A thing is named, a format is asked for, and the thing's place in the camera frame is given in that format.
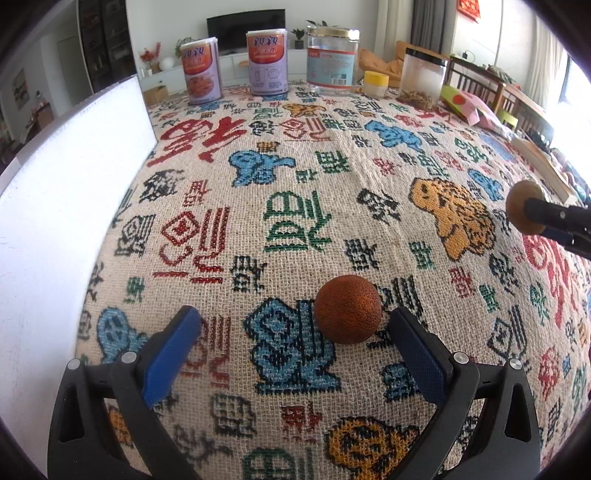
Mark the large green potted plant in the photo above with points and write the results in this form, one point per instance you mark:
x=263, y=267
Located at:
x=318, y=23

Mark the red flower arrangement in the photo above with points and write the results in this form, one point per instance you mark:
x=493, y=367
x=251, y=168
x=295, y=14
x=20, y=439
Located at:
x=151, y=57

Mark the orange-label tin can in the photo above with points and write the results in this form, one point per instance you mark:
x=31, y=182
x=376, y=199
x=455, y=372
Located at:
x=268, y=62
x=202, y=71

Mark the white cardboard box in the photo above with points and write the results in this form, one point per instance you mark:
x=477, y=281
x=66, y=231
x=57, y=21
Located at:
x=60, y=207

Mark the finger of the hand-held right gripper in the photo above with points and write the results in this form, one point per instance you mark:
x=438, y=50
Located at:
x=558, y=214
x=575, y=240

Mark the white curtain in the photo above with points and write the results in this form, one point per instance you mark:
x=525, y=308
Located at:
x=545, y=41

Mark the green plastic stool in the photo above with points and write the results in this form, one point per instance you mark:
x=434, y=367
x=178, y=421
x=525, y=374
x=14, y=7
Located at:
x=509, y=121

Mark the brown cardboard box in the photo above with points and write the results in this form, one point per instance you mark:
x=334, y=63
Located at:
x=154, y=94

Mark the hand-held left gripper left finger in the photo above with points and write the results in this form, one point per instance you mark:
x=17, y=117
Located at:
x=171, y=355

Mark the wooden slatted bench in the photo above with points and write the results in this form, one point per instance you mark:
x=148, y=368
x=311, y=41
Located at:
x=489, y=85

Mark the glass jar with gold lid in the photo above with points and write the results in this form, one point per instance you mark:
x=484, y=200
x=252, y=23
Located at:
x=331, y=60

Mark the window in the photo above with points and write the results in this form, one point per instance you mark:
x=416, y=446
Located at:
x=572, y=83

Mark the patterned woven tablecloth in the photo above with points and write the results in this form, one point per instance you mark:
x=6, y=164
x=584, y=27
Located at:
x=300, y=194

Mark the pile of dried shreds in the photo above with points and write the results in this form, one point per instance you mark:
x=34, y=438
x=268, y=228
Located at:
x=415, y=99

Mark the bushy green potted plant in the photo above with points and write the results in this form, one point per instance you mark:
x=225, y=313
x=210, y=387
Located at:
x=183, y=44

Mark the white globe lamp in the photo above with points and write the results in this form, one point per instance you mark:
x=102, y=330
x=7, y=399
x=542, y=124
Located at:
x=167, y=62

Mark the orange covered book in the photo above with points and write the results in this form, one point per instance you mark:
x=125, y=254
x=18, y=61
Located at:
x=542, y=164

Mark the small green potted plant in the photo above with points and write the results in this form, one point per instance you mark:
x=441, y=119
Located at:
x=299, y=37

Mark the small brown rough fruit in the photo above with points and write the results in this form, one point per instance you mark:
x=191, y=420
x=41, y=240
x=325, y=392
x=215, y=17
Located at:
x=348, y=309

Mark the grey curtain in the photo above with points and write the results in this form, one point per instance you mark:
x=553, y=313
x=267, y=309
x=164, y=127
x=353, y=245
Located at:
x=427, y=23

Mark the small yellow lidded jar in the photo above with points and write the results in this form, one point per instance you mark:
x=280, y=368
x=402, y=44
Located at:
x=375, y=83

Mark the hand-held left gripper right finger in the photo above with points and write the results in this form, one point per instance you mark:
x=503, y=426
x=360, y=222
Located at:
x=420, y=360

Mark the red wall hanging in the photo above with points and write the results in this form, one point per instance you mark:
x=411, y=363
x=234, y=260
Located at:
x=468, y=7

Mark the black television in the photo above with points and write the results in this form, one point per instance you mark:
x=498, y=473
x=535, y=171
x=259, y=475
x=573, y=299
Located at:
x=231, y=30

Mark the dark display cabinet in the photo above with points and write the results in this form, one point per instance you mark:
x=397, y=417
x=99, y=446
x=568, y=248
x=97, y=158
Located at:
x=104, y=41

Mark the pink snack bag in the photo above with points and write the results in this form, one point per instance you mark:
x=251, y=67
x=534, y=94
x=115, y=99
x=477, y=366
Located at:
x=471, y=108

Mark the clear jar with black lid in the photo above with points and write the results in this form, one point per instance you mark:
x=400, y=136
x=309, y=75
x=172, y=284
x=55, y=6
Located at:
x=422, y=78

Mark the left orange-label tin can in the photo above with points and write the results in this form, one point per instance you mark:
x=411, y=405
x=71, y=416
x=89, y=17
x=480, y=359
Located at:
x=202, y=71

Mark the brown kiwi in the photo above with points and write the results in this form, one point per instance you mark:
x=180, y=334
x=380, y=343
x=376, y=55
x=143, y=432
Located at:
x=517, y=203

